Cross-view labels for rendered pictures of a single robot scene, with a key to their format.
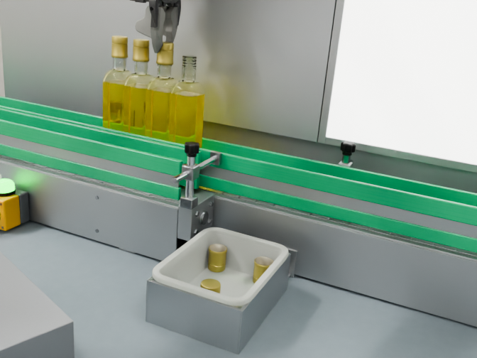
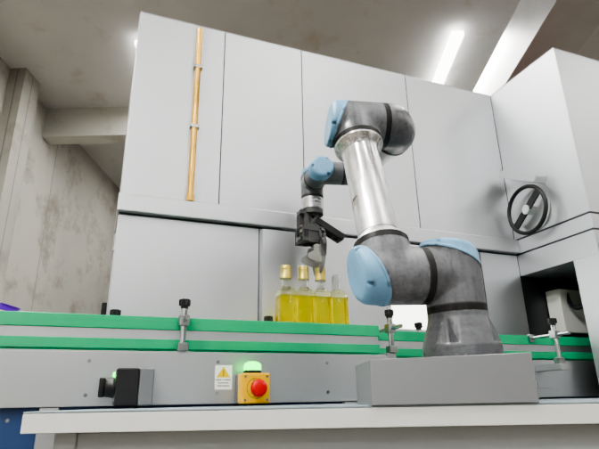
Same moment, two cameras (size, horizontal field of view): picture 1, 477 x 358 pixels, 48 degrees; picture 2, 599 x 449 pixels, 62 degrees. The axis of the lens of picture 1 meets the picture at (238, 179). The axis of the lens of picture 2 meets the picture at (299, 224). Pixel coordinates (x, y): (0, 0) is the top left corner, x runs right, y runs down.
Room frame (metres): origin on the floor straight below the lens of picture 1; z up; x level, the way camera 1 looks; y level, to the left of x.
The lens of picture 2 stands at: (0.06, 1.32, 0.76)
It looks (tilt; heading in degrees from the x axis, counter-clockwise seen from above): 19 degrees up; 316
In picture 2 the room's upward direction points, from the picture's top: 1 degrees counter-clockwise
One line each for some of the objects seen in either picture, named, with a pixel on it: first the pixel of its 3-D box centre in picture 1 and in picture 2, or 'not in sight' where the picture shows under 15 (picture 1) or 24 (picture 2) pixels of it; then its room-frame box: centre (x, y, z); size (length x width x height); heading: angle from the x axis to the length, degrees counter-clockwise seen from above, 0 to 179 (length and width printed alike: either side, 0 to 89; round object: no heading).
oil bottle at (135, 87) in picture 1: (140, 121); (304, 322); (1.16, 0.23, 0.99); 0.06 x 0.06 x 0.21; 68
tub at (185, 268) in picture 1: (222, 280); not in sight; (0.83, 0.01, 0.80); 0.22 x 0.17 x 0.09; 157
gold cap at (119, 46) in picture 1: (119, 46); (285, 272); (1.19, 0.28, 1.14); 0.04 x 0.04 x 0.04
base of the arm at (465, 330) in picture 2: not in sight; (459, 331); (0.56, 0.40, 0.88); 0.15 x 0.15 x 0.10
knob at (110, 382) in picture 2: not in sight; (106, 387); (1.20, 0.81, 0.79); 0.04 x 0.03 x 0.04; 157
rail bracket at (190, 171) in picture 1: (196, 172); (386, 331); (0.96, 0.08, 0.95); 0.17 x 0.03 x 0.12; 157
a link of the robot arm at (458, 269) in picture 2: not in sight; (447, 273); (0.56, 0.41, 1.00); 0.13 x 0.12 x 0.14; 57
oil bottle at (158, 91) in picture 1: (162, 125); (321, 322); (1.14, 0.17, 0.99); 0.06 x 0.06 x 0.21; 67
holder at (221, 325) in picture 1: (228, 278); not in sight; (0.85, 0.00, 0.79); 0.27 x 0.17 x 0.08; 157
